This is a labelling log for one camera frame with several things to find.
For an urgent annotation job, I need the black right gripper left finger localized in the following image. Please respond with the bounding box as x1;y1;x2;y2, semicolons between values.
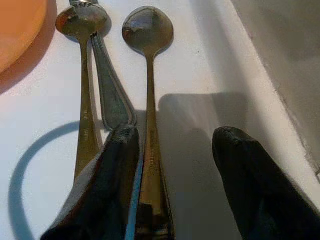
39;123;141;240

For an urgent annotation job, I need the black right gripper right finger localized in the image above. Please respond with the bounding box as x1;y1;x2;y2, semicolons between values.
211;126;320;240

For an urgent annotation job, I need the metal spoon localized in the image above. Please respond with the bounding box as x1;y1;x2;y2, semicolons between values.
55;5;113;183
121;5;176;240

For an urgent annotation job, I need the silver metal fork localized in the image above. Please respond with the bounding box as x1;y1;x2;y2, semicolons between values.
67;0;138;133

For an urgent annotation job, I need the orange plate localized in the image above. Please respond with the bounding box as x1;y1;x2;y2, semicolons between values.
0;0;48;73

